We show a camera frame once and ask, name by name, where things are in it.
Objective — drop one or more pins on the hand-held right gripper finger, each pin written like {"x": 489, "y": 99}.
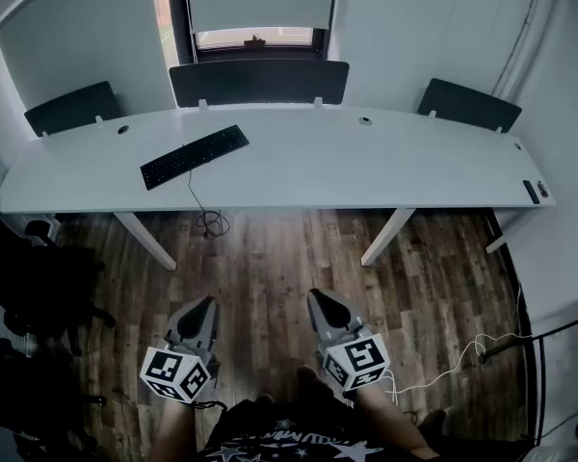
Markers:
{"x": 356, "y": 322}
{"x": 314, "y": 313}

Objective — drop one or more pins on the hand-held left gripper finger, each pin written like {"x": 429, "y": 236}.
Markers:
{"x": 176, "y": 327}
{"x": 213, "y": 325}

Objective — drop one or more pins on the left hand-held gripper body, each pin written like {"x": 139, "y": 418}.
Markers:
{"x": 173, "y": 373}

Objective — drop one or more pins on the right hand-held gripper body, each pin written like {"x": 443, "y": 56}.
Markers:
{"x": 361, "y": 359}

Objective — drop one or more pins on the black keyboard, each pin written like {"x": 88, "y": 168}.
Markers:
{"x": 192, "y": 157}

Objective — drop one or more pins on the person's left forearm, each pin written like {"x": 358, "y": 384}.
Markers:
{"x": 173, "y": 436}

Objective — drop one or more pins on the person's right forearm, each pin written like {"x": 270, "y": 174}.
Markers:
{"x": 390, "y": 421}

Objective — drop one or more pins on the white desk leg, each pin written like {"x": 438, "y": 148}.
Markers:
{"x": 510, "y": 234}
{"x": 387, "y": 238}
{"x": 147, "y": 241}

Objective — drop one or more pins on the black star-print shirt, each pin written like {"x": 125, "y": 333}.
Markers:
{"x": 279, "y": 431}

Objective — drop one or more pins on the black office chair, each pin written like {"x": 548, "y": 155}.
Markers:
{"x": 29, "y": 282}

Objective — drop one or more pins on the small black remote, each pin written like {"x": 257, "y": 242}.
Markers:
{"x": 531, "y": 192}

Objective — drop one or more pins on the small dark red device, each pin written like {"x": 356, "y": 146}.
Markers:
{"x": 543, "y": 189}

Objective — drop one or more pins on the wide dark desk divider panel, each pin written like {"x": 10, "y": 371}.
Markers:
{"x": 260, "y": 82}

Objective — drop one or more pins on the dark-framed window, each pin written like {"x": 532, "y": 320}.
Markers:
{"x": 174, "y": 17}

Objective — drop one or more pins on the black metal bed frame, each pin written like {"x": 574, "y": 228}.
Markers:
{"x": 542, "y": 378}

